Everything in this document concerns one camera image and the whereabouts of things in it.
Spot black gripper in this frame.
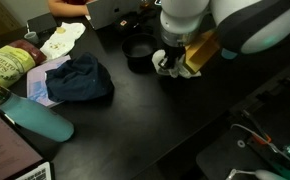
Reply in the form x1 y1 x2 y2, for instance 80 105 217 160
158 45 188 75

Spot white cloth towel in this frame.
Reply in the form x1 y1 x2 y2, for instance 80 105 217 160
151 49 203 80

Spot person forearm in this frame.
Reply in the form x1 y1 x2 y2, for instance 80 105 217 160
47 0 90 18

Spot empty black bowl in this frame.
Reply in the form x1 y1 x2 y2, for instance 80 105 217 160
121 33 159 73

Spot black pouch orange tag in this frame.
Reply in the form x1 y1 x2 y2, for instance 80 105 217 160
114 10 161 34

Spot small brown glass bottle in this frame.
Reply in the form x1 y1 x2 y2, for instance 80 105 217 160
139 0 153 9

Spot silver laptop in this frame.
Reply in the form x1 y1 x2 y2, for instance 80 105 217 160
85 0 143 31

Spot dark blue cloth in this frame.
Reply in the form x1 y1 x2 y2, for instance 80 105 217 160
44 52 115 103

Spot black rounded mat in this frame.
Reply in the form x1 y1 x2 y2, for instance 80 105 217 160
195 129 276 180

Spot stained white napkin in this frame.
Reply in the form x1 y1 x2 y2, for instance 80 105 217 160
39 21 87 61

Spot black box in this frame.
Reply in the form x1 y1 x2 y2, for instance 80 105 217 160
26 12 58 34

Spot lavender paper booklet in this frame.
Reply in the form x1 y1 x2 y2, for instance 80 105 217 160
26 54 72 108

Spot dark red snack bag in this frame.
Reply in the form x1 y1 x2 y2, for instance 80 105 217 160
8 38 48 65

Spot small grey cup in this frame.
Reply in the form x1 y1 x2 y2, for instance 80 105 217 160
23 31 40 45

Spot white rounded plastic device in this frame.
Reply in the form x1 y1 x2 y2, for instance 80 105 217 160
226 168 288 180

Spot teal water bottle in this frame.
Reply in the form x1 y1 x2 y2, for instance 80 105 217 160
0 83 75 143

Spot yellow potato chips bag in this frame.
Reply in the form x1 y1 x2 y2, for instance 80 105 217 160
0 44 37 88

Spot open laptop dark screen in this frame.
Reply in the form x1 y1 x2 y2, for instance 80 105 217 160
0 109 54 180

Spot white cable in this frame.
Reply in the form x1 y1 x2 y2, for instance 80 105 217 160
230 123 290 171

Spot black pegboard base plate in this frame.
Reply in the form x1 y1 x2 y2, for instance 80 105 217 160
229 58 290 180

